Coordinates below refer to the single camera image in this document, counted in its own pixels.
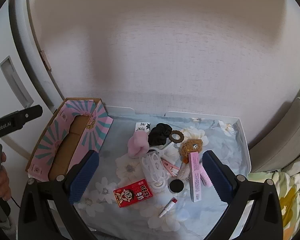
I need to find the pink comb clip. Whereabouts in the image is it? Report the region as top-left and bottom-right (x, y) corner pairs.
(161, 158), (180, 175)

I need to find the pink striped cardboard box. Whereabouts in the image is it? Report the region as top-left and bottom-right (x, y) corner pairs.
(25, 97), (114, 182)

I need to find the long pink cosmetic box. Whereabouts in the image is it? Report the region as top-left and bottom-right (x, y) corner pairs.
(189, 152), (203, 202)

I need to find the round black tin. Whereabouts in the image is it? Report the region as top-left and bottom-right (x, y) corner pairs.
(168, 179), (185, 193)

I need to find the brown plush keychain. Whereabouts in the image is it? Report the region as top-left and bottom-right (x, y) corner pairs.
(176, 137), (203, 180)

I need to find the black scrunchie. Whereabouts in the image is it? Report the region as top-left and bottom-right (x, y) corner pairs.
(149, 123), (173, 147)

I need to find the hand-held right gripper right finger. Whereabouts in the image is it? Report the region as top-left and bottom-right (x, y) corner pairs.
(202, 150), (283, 240)

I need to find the white door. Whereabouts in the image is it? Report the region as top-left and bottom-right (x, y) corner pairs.
(0, 0), (65, 160)

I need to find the black cable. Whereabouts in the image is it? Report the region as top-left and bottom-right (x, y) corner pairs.
(10, 196), (22, 208)

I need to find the clear bag of white picks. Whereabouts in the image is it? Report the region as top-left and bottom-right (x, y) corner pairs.
(139, 151), (165, 180)

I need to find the beige sofa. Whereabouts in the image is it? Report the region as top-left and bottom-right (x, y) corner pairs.
(247, 96), (300, 173)

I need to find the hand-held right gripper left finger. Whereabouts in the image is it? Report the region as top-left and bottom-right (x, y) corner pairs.
(17, 149), (100, 240)

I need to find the pink toothed hair clip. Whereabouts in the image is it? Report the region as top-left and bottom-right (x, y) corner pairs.
(200, 169), (214, 187)

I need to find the white rimmed tray table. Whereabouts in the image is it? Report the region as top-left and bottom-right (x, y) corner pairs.
(104, 105), (252, 173)

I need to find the white red lip balm tube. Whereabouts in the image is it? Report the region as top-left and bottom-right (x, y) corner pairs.
(158, 197), (178, 218)

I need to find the brown hair tie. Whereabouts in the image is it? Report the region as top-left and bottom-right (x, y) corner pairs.
(169, 130), (188, 143)

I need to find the person's left hand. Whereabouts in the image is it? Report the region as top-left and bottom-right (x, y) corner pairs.
(0, 151), (11, 202)

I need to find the pink fluffy pouch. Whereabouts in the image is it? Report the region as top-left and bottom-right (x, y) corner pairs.
(127, 132), (149, 158)

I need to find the white black-print pack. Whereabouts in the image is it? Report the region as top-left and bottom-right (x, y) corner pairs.
(134, 122), (151, 133)

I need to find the green floral blanket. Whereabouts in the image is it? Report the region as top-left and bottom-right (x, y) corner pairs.
(247, 152), (300, 240)

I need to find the red snack packet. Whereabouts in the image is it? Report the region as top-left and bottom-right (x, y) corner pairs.
(114, 179), (153, 208)

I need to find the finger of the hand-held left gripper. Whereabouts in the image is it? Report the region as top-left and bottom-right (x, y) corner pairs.
(0, 105), (43, 142)

